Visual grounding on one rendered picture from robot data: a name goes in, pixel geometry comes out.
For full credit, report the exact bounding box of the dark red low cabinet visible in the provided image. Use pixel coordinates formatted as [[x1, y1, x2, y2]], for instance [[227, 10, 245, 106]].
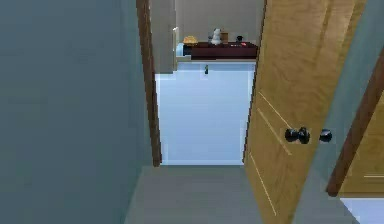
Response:
[[182, 41, 259, 61]]

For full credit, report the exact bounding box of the yellow round object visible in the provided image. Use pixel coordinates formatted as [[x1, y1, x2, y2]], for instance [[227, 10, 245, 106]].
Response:
[[182, 35, 199, 46]]

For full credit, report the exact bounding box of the white rounded figurine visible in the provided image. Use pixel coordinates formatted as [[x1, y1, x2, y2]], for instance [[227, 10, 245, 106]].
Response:
[[210, 28, 222, 46]]

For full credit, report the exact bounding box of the black round door knob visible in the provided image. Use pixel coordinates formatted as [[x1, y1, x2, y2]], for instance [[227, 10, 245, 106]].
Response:
[[319, 128, 333, 144], [284, 126, 311, 145]]

